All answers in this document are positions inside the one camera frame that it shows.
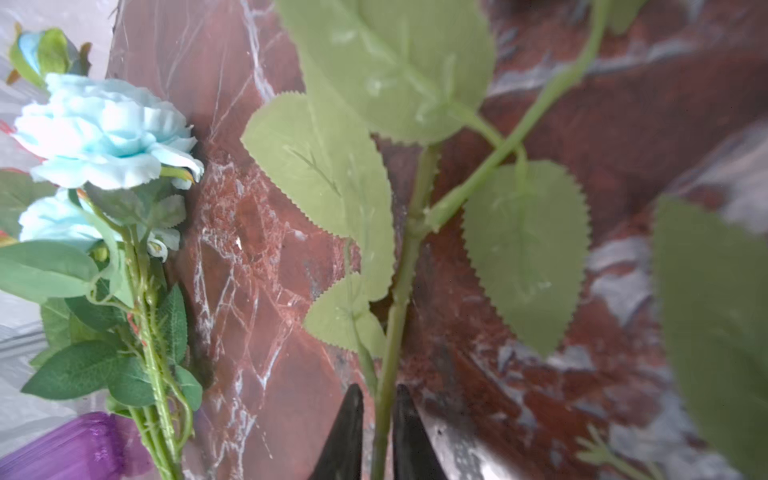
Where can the magenta pink rose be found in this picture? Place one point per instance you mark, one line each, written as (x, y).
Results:
(387, 143)

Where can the blue purple glass vase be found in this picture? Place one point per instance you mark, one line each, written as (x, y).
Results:
(95, 445)

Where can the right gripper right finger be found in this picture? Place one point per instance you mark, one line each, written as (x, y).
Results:
(413, 455)

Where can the light blue peony spray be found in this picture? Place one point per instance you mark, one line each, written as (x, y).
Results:
(85, 234)

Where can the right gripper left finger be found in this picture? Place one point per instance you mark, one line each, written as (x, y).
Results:
(341, 456)

